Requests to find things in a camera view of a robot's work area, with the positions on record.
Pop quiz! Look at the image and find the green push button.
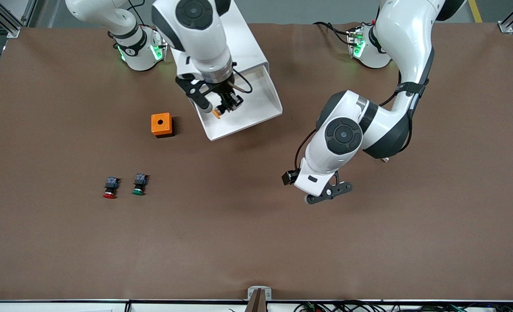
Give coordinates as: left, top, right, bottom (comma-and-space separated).
132, 173, 149, 196

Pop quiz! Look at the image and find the black base cable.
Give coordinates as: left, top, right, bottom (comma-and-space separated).
313, 22, 352, 46

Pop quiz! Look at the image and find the white table edge rail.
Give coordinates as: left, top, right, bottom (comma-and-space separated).
0, 300, 513, 312

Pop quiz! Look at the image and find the orange box with hole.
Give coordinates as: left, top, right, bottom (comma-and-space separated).
151, 113, 175, 138

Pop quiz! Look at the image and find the aluminium frame profile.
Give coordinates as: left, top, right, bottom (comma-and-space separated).
498, 0, 513, 33
0, 0, 38, 38

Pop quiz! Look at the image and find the brown table cover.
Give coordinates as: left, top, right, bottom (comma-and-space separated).
0, 22, 513, 302

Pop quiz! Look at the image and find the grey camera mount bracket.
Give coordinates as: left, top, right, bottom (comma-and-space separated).
247, 286, 272, 312

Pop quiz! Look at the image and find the red push button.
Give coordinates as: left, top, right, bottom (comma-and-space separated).
103, 176, 121, 199

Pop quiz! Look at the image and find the black cable bundle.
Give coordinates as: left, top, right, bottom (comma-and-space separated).
293, 300, 513, 312

